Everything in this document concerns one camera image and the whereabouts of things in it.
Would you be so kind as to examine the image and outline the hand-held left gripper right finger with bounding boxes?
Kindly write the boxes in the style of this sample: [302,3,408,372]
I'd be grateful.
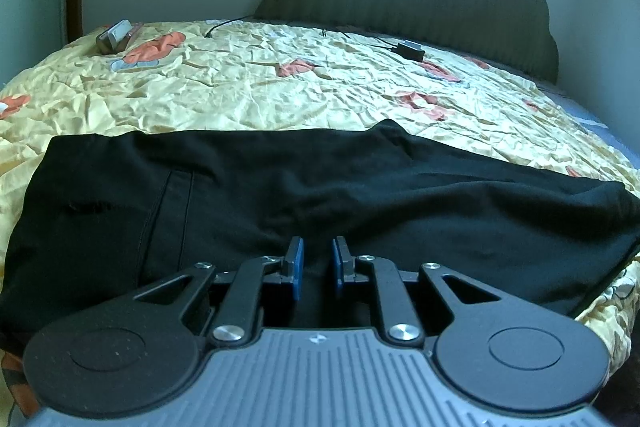
[331,236,503,348]

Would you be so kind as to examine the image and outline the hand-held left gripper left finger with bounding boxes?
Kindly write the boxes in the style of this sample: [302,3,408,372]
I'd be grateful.
[131,236,306,348]

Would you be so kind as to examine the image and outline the black pants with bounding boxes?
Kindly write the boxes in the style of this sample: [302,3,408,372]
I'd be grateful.
[0,119,640,350]

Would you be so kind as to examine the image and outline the yellow printed blanket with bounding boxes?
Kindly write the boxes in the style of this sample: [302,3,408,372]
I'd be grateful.
[0,19,640,423]

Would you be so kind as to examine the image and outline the black power adapter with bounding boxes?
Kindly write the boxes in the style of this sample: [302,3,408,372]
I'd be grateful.
[397,40,426,60]

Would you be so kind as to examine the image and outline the small grey box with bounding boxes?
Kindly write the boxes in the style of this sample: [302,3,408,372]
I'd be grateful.
[96,21,133,55]

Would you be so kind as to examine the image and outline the black adapter cable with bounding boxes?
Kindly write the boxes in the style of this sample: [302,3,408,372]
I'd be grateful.
[322,28,401,50]

